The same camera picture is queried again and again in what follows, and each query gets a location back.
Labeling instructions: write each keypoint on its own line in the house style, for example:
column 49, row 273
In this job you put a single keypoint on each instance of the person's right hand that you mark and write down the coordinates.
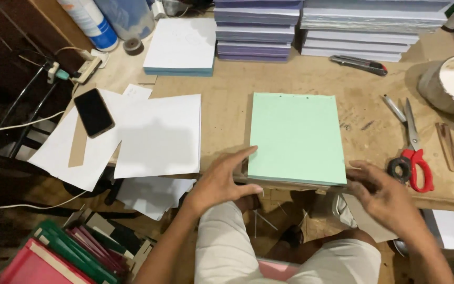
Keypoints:
column 390, row 205

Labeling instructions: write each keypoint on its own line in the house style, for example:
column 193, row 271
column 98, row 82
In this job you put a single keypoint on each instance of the person's left hand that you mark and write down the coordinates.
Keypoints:
column 215, row 185

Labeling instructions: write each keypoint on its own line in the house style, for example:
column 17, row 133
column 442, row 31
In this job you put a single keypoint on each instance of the person's right fingers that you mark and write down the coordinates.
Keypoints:
column 363, row 177

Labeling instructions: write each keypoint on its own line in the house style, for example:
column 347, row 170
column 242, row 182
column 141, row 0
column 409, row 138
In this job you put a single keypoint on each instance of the white cloth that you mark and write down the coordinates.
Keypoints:
column 343, row 211

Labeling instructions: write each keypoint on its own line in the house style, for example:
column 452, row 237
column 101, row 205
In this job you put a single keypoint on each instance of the grey cardboard piece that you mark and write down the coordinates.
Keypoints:
column 369, row 225

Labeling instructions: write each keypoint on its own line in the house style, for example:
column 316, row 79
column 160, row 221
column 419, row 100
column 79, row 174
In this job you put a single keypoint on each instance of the silver pen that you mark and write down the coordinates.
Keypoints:
column 393, row 108

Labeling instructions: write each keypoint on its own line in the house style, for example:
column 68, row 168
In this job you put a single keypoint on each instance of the green paper stack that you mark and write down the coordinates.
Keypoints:
column 296, row 138

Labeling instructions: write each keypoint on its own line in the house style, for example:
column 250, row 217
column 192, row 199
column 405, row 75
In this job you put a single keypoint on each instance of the brown translucent ruler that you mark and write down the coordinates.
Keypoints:
column 448, row 146

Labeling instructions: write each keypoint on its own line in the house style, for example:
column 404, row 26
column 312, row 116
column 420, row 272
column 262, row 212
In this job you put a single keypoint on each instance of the black utility knife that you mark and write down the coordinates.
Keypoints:
column 359, row 65

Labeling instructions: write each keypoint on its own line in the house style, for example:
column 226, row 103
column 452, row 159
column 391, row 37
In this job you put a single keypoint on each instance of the pink stool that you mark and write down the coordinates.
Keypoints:
column 278, row 270

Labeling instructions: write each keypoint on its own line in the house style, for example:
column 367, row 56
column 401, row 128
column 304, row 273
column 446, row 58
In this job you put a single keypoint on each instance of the white paper stacks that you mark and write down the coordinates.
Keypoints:
column 365, row 29

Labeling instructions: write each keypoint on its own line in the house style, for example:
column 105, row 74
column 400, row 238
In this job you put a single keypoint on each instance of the person's white shorts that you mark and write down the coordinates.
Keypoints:
column 227, row 252

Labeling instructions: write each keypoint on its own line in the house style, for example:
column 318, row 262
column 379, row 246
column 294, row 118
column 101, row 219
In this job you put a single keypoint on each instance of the purple paper stacks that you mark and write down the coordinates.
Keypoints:
column 255, row 31

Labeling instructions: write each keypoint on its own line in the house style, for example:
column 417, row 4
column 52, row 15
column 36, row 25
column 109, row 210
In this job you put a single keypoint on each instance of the large white paper sheet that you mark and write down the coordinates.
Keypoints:
column 160, row 138

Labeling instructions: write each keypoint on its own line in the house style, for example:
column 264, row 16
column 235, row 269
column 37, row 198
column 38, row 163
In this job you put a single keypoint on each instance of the loose white papers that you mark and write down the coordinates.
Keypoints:
column 152, row 197

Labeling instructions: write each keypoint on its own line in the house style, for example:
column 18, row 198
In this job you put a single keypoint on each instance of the white paper stack blue base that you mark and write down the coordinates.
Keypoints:
column 179, row 45

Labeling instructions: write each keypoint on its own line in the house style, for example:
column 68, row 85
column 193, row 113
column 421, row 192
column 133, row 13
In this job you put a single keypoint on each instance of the small cardboard scrap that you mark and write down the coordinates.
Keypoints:
column 147, row 79

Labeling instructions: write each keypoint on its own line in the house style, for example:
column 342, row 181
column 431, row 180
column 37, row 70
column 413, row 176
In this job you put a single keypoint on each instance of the small white paper slip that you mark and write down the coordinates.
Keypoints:
column 137, row 92

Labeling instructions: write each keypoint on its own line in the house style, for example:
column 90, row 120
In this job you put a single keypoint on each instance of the white charger adapter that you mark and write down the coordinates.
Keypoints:
column 158, row 10

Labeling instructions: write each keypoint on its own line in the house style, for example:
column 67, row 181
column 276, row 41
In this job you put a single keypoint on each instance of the small dark tape roll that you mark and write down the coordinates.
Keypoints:
column 133, row 45

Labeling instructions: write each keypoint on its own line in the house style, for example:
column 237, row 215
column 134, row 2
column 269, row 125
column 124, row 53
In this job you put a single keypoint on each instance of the black smartphone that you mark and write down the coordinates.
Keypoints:
column 93, row 112

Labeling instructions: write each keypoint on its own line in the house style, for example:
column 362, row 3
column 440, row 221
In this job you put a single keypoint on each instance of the blue grey container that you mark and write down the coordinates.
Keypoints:
column 126, row 17

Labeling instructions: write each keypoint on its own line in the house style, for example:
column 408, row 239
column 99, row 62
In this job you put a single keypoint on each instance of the brown cardboard strip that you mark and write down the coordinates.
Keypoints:
column 78, row 146

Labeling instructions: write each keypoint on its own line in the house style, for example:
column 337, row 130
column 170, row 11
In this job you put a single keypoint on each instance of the white paper sheet pile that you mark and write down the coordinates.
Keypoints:
column 73, row 157

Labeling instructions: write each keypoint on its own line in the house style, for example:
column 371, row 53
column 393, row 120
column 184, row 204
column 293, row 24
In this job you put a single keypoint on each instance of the white power strip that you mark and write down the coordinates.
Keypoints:
column 87, row 69

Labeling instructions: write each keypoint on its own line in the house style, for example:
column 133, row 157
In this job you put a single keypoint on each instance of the crate of coloured folders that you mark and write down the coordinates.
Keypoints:
column 73, row 252

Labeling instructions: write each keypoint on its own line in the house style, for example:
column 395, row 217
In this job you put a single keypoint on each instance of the white and blue bottle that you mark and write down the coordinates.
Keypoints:
column 93, row 23

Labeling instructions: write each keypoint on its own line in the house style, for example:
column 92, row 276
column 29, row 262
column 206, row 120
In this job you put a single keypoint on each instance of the white and teal plug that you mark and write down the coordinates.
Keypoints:
column 55, row 73

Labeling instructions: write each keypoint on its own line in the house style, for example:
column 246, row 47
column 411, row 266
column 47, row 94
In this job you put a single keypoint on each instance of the wooden cabinet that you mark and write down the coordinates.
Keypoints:
column 26, row 35

